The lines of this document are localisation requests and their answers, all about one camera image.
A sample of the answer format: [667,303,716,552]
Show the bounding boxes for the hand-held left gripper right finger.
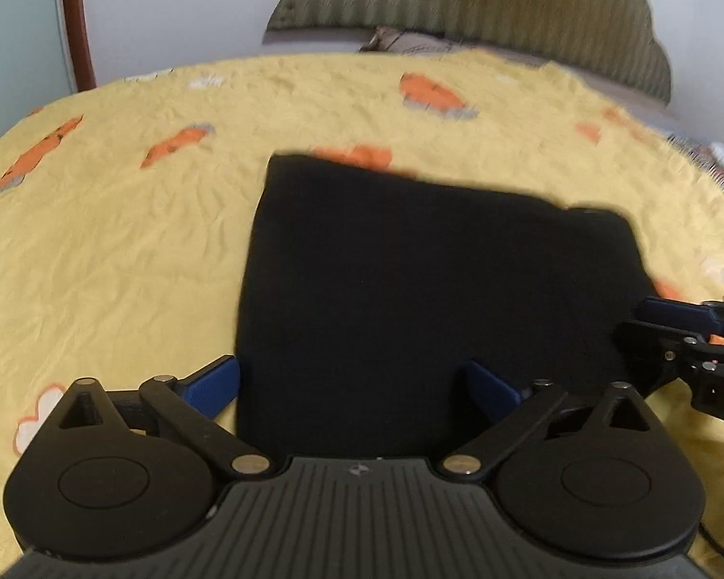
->
[437,359,653,479]

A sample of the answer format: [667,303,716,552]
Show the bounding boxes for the striped woven blanket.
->
[664,133,724,215]

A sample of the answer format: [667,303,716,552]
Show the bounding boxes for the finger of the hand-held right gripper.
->
[632,294,724,339]
[614,319,704,396]

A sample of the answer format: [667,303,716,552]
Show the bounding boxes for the black pants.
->
[234,153,655,459]

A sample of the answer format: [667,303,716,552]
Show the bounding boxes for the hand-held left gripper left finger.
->
[57,355,274,477]

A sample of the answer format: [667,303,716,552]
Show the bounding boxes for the brown wooden door frame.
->
[59,0,96,90]

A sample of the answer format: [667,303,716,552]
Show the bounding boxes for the yellow carrot print bedsheet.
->
[0,51,724,579]

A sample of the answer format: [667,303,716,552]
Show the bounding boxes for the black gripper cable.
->
[695,515,724,577]

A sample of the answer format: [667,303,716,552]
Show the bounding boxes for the beige printed pillow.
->
[356,25,559,70]

